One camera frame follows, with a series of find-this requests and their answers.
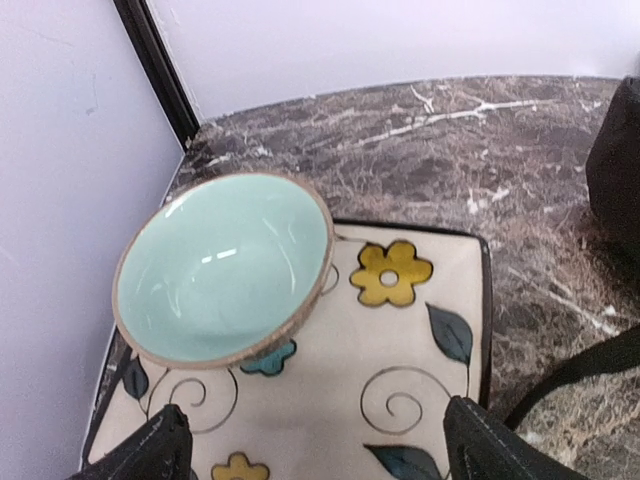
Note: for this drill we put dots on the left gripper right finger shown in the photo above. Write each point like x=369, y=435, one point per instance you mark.
x=481, y=447

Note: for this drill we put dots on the left black frame post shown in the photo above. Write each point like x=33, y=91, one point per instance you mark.
x=146, y=39

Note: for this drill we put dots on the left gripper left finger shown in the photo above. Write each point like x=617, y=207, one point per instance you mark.
x=159, y=449

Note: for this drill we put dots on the floral square coaster mat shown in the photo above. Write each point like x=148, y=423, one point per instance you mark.
x=403, y=325

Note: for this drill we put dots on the celadon green bowl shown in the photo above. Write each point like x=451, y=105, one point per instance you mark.
x=224, y=273

